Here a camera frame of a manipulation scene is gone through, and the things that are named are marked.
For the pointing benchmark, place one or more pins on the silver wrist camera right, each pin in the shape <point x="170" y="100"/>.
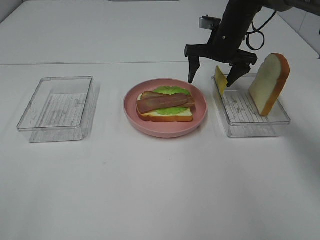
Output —
<point x="208" y="22"/>

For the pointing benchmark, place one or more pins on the pink round plate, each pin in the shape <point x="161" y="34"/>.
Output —
<point x="165" y="129"/>

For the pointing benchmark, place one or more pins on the yellow cheese slice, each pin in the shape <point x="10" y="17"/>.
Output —
<point x="220" y="80"/>

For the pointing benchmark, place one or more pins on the green lettuce leaf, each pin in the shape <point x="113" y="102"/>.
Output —
<point x="169" y="90"/>

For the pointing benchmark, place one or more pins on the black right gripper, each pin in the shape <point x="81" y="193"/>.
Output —
<point x="225" y="40"/>

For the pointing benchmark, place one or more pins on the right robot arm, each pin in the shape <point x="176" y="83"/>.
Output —
<point x="310" y="6"/>

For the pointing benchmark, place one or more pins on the white bread slice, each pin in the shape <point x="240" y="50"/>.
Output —
<point x="154" y="117"/>
<point x="269" y="82"/>

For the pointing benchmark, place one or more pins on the clear right plastic container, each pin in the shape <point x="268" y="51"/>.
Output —
<point x="239" y="114"/>

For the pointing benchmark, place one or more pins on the clear left plastic container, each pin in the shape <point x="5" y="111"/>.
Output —
<point x="59" y="110"/>

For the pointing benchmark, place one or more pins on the clear plastic container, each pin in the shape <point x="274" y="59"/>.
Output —
<point x="239" y="114"/>
<point x="59" y="110"/>

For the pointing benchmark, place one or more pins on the brown bacon strip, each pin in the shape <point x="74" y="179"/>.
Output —
<point x="149" y="104"/>
<point x="150" y="94"/>

